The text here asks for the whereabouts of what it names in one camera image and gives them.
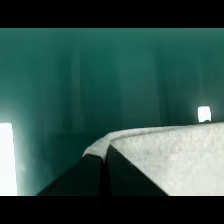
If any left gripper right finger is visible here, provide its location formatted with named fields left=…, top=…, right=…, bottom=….
left=104, top=144, right=169, bottom=197

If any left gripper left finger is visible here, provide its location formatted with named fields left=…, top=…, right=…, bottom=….
left=37, top=153, right=104, bottom=197

